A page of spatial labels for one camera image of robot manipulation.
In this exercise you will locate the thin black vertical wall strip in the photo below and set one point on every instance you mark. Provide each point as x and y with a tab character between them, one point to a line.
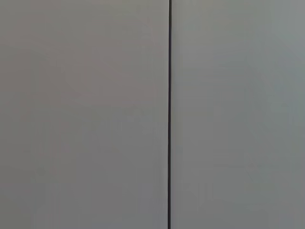
170	114

